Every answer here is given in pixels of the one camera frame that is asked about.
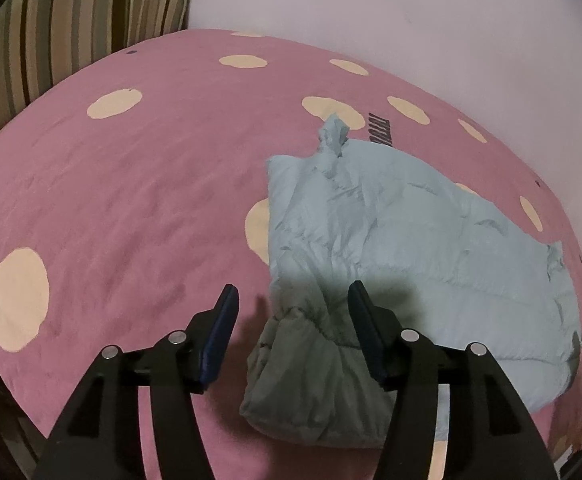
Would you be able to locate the pink dotted bed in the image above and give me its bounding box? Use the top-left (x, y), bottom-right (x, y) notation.
top-left (0, 29), bottom-right (582, 480)

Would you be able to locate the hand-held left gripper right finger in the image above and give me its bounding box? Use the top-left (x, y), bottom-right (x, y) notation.
top-left (347, 280), bottom-right (560, 480)

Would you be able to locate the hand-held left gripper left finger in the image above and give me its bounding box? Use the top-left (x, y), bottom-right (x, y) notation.
top-left (33, 283), bottom-right (240, 480)

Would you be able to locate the light blue quilted jacket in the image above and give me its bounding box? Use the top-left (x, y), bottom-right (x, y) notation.
top-left (239, 114), bottom-right (581, 448)

